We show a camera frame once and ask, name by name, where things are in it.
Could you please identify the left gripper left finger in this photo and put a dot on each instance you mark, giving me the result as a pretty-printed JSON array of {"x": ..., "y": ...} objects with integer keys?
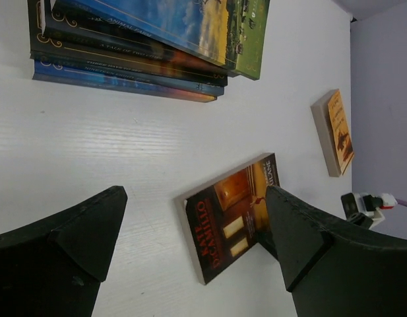
[{"x": 55, "y": 266}]

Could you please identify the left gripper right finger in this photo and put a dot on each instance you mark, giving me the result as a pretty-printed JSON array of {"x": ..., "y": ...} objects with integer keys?
[{"x": 333, "y": 267}]

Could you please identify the brown orange book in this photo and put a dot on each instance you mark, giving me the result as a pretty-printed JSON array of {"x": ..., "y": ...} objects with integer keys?
[{"x": 225, "y": 216}]

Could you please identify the yellow orange book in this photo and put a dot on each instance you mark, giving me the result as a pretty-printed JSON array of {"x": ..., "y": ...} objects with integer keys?
[{"x": 333, "y": 132}]

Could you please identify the Nineteen Eighty-Four blue book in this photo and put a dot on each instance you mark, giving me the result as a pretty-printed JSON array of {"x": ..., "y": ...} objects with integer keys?
[{"x": 54, "y": 69}]

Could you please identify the Three Days to See book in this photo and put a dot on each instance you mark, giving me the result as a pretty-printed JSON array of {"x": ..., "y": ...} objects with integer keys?
[{"x": 130, "y": 71}]

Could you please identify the A Tale of Two Cities book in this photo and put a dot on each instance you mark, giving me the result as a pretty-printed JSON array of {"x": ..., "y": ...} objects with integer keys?
[{"x": 90, "y": 39}]

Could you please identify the green and blue book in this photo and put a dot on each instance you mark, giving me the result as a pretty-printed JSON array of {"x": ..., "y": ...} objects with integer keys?
[{"x": 227, "y": 34}]

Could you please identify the Jane Eyre blue book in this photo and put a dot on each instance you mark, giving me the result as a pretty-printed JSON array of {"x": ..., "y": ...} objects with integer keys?
[{"x": 137, "y": 88}]

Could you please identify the Little Women floral book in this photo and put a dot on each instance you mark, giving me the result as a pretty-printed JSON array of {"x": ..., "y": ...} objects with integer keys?
[{"x": 46, "y": 20}]

